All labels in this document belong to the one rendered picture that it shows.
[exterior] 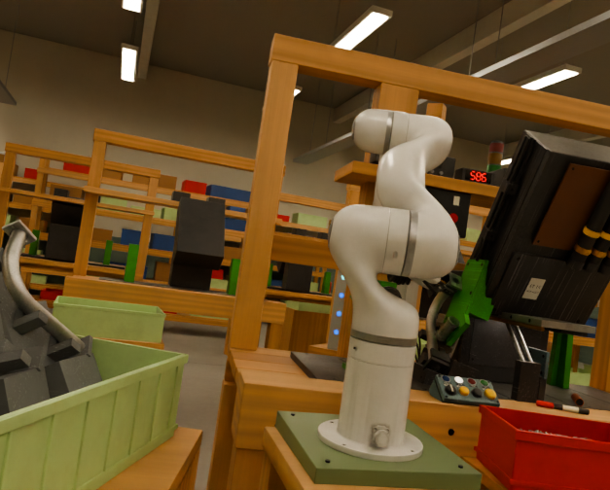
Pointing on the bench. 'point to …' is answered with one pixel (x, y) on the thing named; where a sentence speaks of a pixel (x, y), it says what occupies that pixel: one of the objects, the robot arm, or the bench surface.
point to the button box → (460, 393)
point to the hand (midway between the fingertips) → (448, 284)
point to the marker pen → (561, 407)
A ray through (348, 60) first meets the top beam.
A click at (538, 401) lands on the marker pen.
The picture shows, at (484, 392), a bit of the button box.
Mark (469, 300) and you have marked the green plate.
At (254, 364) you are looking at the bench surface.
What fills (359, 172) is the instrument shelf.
